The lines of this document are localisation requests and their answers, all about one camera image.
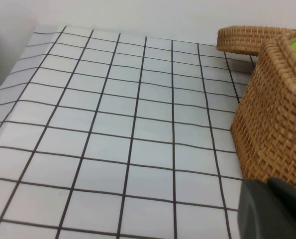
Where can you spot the woven rattan basket lid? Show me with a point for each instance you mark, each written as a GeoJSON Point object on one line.
{"type": "Point", "coordinates": [242, 39]}

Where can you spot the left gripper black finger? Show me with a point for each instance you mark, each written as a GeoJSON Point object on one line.
{"type": "Point", "coordinates": [272, 214]}

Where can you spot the woven rattan basket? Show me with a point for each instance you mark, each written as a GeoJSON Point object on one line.
{"type": "Point", "coordinates": [269, 119]}

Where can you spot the white black-grid tablecloth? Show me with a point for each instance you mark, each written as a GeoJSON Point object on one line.
{"type": "Point", "coordinates": [128, 129]}

